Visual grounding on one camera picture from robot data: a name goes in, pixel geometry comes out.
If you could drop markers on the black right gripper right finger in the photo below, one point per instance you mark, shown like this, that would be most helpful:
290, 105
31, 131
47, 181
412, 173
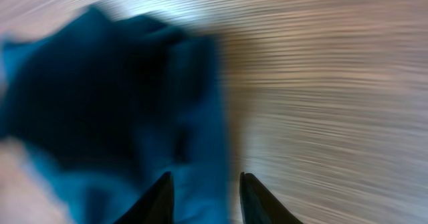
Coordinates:
259, 205

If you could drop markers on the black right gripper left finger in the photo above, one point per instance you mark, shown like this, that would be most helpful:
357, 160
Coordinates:
156, 206

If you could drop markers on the blue t-shirt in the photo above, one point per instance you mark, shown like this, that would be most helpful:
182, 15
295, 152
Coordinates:
106, 107

